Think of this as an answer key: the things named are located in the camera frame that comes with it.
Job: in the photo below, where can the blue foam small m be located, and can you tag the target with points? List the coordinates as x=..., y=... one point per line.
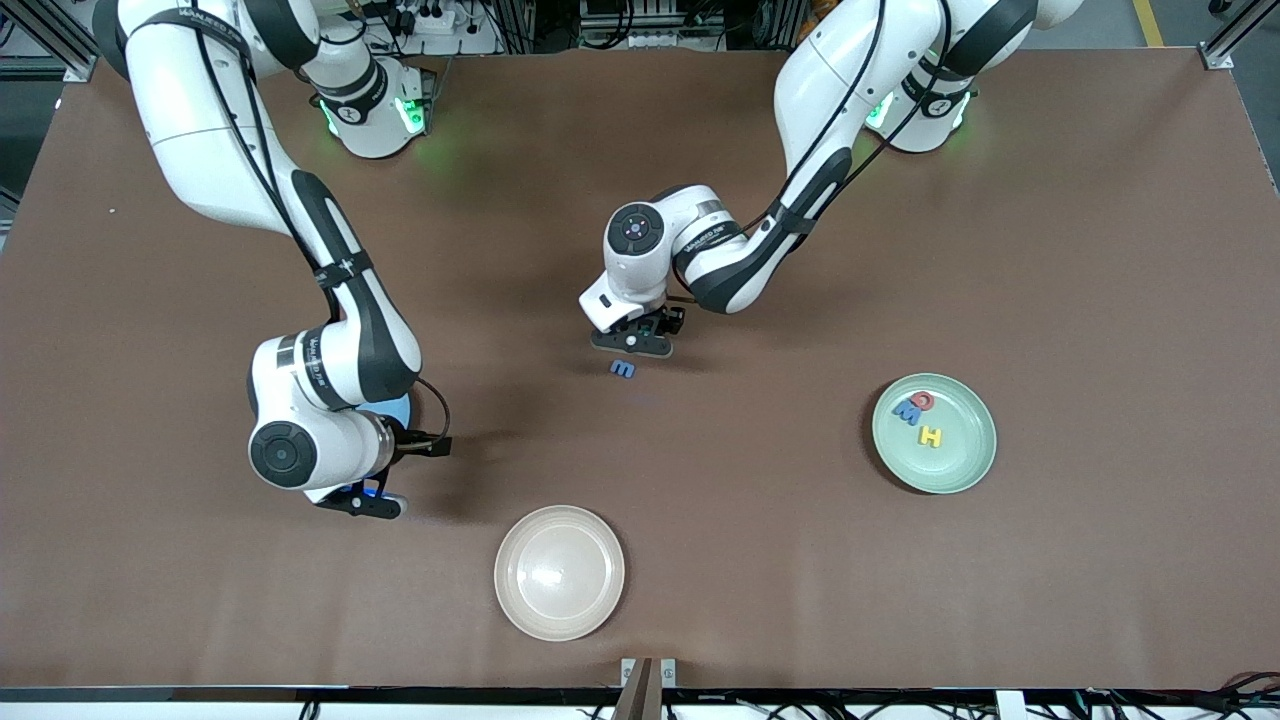
x=623, y=370

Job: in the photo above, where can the blue foam capital W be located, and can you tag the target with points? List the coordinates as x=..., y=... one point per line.
x=907, y=413

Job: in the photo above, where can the metal equipment rack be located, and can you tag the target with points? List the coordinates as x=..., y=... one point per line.
x=640, y=22

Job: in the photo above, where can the blue plate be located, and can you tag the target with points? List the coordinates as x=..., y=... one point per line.
x=400, y=408

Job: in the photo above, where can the beige plate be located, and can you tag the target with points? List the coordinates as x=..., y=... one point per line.
x=559, y=573

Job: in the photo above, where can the brown camera strut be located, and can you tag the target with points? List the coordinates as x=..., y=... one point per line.
x=635, y=695

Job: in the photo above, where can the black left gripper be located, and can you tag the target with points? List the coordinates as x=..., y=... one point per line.
x=667, y=322

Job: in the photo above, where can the yellow foam letter H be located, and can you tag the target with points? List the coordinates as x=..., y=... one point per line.
x=930, y=437

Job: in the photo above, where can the red foam letter G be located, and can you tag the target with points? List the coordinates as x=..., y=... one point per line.
x=928, y=404

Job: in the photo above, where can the black table edge rail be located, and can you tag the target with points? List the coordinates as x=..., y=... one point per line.
x=300, y=693

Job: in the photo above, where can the small metal bracket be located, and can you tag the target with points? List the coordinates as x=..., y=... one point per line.
x=668, y=672

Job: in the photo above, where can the white power strip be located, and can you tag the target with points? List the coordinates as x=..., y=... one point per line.
x=435, y=18

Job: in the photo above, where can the aluminium frame post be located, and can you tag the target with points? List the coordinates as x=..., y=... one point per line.
x=50, y=40
x=1232, y=35

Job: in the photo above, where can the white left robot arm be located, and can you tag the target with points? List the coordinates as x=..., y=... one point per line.
x=830, y=80

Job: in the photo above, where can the green plate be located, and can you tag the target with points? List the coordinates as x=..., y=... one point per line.
x=960, y=460

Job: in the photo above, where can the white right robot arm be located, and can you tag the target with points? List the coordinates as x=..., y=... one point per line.
x=210, y=130

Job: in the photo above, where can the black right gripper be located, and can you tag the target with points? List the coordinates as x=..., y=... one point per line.
x=417, y=443

